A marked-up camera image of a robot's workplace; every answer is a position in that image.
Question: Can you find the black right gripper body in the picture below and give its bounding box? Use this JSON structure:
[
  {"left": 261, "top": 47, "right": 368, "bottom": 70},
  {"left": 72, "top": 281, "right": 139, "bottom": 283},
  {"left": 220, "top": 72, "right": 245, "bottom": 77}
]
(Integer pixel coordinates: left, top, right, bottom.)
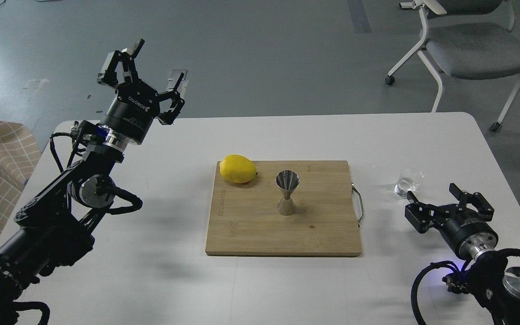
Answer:
[{"left": 432, "top": 205, "right": 499, "bottom": 260}]

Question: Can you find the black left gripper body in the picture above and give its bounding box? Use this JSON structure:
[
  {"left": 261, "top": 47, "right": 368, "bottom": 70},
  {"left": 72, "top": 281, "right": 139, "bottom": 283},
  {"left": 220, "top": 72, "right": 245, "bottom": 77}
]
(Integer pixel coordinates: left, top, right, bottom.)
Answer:
[{"left": 102, "top": 79, "right": 160, "bottom": 145}]

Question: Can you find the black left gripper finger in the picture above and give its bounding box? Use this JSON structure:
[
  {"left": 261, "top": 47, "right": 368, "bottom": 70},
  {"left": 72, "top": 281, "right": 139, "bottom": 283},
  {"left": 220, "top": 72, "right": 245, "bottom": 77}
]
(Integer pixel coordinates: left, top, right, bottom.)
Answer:
[
  {"left": 157, "top": 71, "right": 186, "bottom": 125},
  {"left": 97, "top": 38, "right": 145, "bottom": 90}
]

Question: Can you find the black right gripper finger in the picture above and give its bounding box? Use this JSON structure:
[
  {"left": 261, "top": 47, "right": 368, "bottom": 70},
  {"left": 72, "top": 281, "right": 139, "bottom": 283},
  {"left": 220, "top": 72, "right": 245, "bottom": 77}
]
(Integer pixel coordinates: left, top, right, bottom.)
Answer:
[
  {"left": 404, "top": 191, "right": 455, "bottom": 234},
  {"left": 449, "top": 183, "right": 495, "bottom": 222}
]

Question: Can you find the clear glass cup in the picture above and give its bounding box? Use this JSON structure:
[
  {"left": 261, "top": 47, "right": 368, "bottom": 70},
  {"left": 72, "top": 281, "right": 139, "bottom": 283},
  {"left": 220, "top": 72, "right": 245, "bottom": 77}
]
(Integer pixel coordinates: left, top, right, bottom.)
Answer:
[{"left": 394, "top": 168, "right": 424, "bottom": 199}]

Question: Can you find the steel double jigger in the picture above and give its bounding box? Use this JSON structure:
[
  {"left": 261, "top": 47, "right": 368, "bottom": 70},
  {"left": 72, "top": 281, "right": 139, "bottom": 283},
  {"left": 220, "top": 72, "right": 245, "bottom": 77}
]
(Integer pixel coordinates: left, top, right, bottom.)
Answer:
[{"left": 276, "top": 169, "right": 301, "bottom": 216}]

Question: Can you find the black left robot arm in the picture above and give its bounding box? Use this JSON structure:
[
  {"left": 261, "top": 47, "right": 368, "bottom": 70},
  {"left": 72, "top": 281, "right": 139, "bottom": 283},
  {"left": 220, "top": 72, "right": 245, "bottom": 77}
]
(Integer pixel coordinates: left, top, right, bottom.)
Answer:
[{"left": 0, "top": 39, "right": 186, "bottom": 325}]

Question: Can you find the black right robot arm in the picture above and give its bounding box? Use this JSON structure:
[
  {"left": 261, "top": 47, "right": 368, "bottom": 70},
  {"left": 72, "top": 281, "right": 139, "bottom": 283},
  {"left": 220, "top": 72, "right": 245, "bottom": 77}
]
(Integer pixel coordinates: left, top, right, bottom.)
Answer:
[{"left": 404, "top": 183, "right": 520, "bottom": 325}]

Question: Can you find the yellow lemon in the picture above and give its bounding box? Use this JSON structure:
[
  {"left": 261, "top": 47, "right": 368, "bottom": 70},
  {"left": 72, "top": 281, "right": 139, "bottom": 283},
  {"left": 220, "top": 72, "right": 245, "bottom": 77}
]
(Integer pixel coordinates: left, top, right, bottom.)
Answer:
[{"left": 219, "top": 154, "right": 258, "bottom": 184}]

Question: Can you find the bamboo cutting board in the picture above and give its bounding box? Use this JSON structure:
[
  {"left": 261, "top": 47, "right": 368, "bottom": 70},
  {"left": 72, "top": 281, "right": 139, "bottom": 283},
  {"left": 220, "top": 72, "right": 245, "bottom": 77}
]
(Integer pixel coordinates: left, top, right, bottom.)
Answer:
[{"left": 205, "top": 160, "right": 363, "bottom": 257}]

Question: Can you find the grey office chair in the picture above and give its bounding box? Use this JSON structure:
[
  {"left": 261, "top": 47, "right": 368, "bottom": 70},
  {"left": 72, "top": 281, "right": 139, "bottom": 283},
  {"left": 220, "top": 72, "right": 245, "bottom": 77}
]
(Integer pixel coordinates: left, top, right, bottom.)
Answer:
[{"left": 385, "top": 0, "right": 520, "bottom": 132}]

